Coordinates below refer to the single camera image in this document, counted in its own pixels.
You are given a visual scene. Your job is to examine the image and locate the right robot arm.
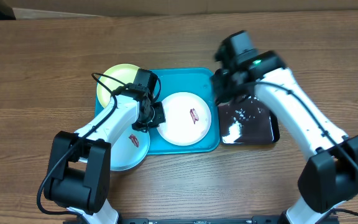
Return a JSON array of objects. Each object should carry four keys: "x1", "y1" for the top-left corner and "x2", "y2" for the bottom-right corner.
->
[{"x1": 211, "y1": 30, "x2": 358, "y2": 223}]

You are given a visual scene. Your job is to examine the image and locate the teal plastic tray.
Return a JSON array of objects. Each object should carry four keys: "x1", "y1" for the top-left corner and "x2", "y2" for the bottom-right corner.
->
[{"x1": 93, "y1": 67, "x2": 221, "y2": 156}]

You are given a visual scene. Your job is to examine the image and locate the yellow-green plate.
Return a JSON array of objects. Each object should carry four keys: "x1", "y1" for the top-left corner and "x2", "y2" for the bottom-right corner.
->
[{"x1": 96, "y1": 63, "x2": 139, "y2": 108}]

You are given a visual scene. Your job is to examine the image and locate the white plate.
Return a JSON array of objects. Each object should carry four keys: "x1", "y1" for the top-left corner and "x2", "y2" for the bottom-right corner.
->
[{"x1": 157, "y1": 92, "x2": 212, "y2": 146}]

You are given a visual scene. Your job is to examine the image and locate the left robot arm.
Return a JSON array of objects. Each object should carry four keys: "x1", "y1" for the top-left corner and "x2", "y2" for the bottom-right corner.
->
[{"x1": 36, "y1": 68, "x2": 165, "y2": 223}]

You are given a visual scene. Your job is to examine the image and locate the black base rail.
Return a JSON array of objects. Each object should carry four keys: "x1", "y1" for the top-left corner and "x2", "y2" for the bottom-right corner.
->
[{"x1": 118, "y1": 215, "x2": 282, "y2": 224}]

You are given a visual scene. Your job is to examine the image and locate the cardboard panel at back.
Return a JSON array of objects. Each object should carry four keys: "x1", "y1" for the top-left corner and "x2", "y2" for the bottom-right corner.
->
[{"x1": 4, "y1": 0, "x2": 358, "y2": 16}]

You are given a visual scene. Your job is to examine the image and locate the black water tray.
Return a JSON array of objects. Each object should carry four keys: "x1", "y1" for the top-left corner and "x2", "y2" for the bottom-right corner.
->
[{"x1": 218, "y1": 86, "x2": 280, "y2": 146}]

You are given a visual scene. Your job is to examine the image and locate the light blue plate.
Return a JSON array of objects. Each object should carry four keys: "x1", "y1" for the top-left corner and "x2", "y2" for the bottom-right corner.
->
[{"x1": 110, "y1": 126, "x2": 150, "y2": 172}]

